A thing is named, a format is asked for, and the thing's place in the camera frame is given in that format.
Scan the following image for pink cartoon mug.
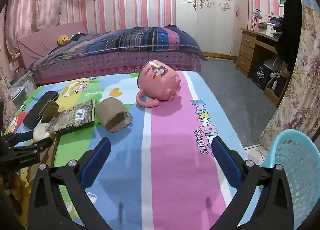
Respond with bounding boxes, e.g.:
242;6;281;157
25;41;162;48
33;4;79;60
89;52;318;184
136;60;181;108

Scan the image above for silver desk lamp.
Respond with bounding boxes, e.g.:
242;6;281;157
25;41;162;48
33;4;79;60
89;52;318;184
251;8;262;31

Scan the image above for items on desk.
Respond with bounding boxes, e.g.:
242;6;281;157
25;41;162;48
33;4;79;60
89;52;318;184
258;14;283;37

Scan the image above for white bedside stool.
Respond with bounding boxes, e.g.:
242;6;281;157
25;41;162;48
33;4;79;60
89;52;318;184
8;71;36;109

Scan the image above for white wardrobe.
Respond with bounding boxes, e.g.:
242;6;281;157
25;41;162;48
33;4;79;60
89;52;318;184
176;0;248;57

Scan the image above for small cardboard tube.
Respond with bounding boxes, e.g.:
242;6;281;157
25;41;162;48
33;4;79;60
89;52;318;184
40;100;60;123

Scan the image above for cartoon bird tablecloth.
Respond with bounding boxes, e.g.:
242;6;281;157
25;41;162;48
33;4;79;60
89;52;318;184
8;71;247;229

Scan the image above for floral curtain right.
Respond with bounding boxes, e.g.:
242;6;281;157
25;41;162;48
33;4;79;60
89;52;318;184
258;0;319;150

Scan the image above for black zip pouch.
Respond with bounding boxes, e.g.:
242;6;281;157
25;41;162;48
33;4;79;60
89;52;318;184
23;91;59;129

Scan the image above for bed with plaid quilt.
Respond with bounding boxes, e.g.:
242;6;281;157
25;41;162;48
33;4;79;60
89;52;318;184
29;25;206;85

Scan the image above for grey printed snack bag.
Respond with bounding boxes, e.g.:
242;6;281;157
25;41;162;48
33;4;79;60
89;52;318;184
47;100;95;134

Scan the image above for pink bed headboard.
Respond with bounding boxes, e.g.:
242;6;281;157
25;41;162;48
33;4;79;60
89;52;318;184
18;22;87;69

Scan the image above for cyan plastic laundry basket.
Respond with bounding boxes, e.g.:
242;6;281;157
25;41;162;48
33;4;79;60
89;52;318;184
260;129;320;230

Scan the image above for yellow duck plush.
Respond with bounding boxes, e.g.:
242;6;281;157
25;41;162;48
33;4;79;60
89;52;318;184
57;34;71;46

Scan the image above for wooden desk with drawers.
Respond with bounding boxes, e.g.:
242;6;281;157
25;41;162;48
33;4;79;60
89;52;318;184
236;28;290;107

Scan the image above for black box under desk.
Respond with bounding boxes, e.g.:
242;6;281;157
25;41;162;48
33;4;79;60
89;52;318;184
252;64;272;90

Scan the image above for pink window curtain left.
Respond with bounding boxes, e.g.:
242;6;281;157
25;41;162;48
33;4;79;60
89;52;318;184
5;0;61;55

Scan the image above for brown cardboard tube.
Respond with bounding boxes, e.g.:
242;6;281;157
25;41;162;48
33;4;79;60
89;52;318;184
95;97;132;133

